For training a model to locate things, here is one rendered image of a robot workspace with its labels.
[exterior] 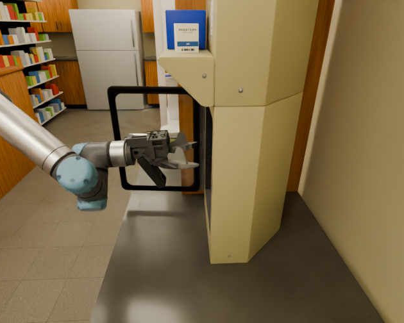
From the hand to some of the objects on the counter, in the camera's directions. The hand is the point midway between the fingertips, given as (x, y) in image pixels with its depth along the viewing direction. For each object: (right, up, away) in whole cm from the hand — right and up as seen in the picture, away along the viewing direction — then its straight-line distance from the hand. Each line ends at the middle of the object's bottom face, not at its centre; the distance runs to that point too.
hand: (199, 155), depth 78 cm
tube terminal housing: (+15, -25, +16) cm, 33 cm away
